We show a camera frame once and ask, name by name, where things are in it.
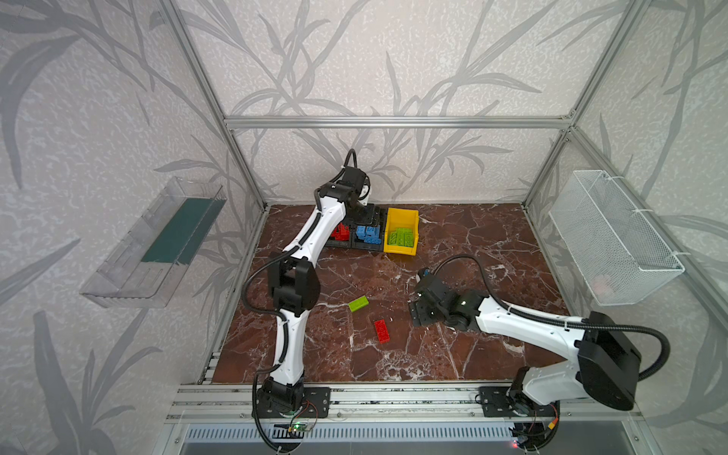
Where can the black bin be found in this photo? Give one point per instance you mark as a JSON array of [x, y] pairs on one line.
[[333, 244], [380, 221]]

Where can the green lego brick front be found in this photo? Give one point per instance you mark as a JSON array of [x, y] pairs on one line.
[[358, 304]]

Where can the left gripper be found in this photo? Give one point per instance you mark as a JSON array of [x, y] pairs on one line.
[[367, 213]]

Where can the left black bin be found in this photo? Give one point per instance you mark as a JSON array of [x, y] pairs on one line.
[[333, 244]]

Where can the white wire basket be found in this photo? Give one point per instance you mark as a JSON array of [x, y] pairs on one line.
[[620, 255]]

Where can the aluminium front rail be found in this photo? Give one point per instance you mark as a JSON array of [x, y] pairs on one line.
[[365, 402]]

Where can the yellow bin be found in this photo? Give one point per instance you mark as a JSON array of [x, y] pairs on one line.
[[409, 219]]

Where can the green lego brick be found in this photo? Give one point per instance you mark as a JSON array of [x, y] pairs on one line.
[[401, 237], [358, 304]]

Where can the red lego brick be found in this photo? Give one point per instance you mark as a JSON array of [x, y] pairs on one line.
[[383, 334], [341, 233]]

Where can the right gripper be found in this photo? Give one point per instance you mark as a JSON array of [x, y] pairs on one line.
[[416, 314]]

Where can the blue lego brick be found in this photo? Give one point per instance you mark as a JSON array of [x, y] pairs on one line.
[[368, 235]]

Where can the red lego brick front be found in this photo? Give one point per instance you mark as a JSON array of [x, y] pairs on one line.
[[383, 334]]

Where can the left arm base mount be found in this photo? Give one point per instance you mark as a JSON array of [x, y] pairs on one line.
[[306, 401]]

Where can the clear plastic wall tray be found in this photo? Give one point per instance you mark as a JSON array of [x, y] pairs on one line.
[[151, 260]]

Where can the middle black bin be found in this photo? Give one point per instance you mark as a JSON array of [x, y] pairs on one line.
[[380, 221]]

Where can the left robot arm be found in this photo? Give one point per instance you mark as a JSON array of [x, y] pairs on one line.
[[294, 286]]

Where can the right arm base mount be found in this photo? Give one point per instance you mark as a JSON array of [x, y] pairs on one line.
[[501, 402]]

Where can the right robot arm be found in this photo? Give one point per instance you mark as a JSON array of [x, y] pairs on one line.
[[600, 359]]

